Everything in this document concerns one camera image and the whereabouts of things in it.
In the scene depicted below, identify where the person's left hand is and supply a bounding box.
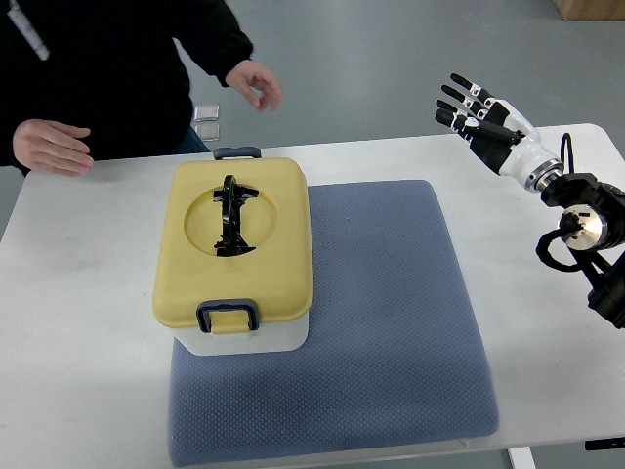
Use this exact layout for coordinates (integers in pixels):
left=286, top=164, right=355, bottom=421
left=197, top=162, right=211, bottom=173
left=226, top=60, right=283, bottom=112

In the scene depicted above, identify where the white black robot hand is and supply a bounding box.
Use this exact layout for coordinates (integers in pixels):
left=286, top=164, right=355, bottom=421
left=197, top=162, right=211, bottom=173
left=436, top=73, right=563, bottom=193

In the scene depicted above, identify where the person's right hand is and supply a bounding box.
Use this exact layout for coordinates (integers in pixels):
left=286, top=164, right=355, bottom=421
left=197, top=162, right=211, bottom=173
left=13, top=119, right=94, bottom=177

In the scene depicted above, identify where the yellow box lid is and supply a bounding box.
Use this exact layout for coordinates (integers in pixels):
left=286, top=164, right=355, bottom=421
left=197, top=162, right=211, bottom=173
left=152, top=157, right=313, bottom=334

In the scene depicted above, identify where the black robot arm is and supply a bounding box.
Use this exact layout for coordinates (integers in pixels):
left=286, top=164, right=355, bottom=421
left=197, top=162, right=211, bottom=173
left=525, top=162, right=624, bottom=329

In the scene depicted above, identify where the cardboard box corner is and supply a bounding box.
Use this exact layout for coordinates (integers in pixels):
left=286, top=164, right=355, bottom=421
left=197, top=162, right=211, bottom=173
left=553, top=0, right=624, bottom=21

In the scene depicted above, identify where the white storage box base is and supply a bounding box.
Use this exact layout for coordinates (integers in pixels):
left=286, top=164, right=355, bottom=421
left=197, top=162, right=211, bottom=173
left=171, top=313, right=309, bottom=356

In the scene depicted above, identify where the person in black jacket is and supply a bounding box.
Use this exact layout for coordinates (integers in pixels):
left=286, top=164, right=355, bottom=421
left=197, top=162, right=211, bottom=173
left=1, top=1, right=253, bottom=166

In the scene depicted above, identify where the blue grey padded mat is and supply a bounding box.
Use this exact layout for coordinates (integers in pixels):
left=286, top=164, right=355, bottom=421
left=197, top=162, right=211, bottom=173
left=168, top=180, right=499, bottom=467

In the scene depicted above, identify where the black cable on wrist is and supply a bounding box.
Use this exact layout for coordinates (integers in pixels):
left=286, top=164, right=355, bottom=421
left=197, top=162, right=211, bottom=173
left=559, top=132, right=577, bottom=175

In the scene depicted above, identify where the black table bracket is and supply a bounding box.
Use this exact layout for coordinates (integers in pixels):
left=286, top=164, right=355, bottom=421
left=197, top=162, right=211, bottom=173
left=584, top=437, right=625, bottom=451

